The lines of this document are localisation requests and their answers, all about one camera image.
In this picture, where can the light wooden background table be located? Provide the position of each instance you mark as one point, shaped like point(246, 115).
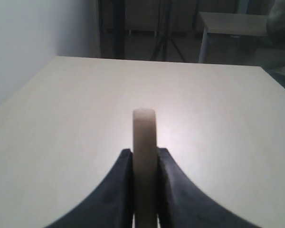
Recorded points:
point(230, 24)

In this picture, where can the white wooden paint brush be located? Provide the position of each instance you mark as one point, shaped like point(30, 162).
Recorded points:
point(145, 168)

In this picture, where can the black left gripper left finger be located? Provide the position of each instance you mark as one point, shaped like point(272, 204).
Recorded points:
point(110, 205)

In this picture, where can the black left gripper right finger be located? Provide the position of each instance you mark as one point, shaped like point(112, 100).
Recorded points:
point(181, 204)

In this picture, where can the black tripod stand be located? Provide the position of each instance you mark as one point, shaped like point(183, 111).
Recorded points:
point(162, 43)

